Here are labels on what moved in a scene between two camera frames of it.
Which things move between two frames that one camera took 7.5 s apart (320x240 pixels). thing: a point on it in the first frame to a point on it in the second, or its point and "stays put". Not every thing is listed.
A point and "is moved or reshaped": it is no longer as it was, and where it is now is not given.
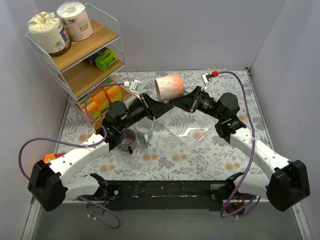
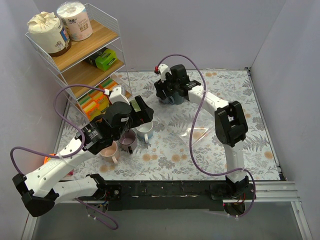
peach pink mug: [169, 87] is moved or reshaped
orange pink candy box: [49, 157] stays put
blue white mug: [144, 129] stays put
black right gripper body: [195, 100] to [164, 88]
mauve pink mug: [129, 142] stays put
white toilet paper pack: [75, 20] stays put
